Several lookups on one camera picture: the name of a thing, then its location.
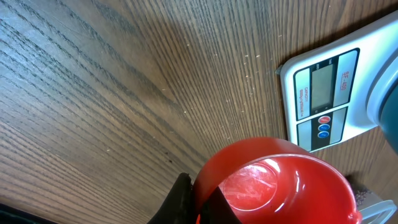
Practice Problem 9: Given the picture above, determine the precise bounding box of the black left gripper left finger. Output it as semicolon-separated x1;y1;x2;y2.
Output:
148;172;195;224

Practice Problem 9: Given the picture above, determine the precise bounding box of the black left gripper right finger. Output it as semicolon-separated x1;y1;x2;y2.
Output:
200;187;241;224

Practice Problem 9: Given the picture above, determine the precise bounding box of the red measuring scoop blue handle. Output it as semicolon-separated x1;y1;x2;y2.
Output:
193;138;363;223

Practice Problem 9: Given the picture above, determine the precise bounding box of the white digital kitchen scale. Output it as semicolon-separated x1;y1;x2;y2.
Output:
279;12;397;152

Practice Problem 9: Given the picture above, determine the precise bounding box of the blue metal bowl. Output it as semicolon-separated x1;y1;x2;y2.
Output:
379;83;398;155

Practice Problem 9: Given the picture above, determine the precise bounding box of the clear plastic container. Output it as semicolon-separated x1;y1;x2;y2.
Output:
351;184;397;224

